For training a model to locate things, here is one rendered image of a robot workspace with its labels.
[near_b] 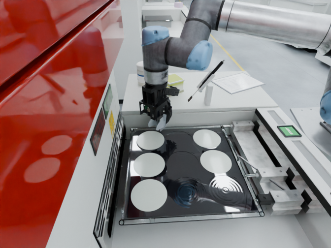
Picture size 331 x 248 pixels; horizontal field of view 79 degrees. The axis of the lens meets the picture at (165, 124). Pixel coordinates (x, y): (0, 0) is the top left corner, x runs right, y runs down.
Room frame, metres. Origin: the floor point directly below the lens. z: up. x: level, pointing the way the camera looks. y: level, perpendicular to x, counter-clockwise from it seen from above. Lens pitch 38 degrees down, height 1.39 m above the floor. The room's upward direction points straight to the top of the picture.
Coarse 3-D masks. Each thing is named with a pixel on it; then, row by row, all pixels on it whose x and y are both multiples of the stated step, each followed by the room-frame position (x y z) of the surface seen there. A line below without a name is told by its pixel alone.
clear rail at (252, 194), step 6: (222, 126) 0.62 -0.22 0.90; (228, 138) 0.55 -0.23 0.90; (228, 144) 0.52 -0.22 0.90; (234, 150) 0.49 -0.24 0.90; (234, 156) 0.46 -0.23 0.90; (240, 162) 0.43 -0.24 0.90; (240, 168) 0.41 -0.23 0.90; (246, 180) 0.36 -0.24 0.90; (252, 192) 0.32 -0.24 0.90; (252, 198) 0.31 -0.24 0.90; (258, 204) 0.29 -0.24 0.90; (258, 210) 0.27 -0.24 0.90
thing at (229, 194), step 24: (168, 144) 0.52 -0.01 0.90; (192, 144) 0.52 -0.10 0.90; (168, 168) 0.41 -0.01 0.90; (192, 168) 0.41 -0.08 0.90; (168, 192) 0.32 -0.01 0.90; (192, 192) 0.32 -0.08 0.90; (216, 192) 0.32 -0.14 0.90; (240, 192) 0.32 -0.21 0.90; (144, 216) 0.26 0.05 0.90; (168, 216) 0.26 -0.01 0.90
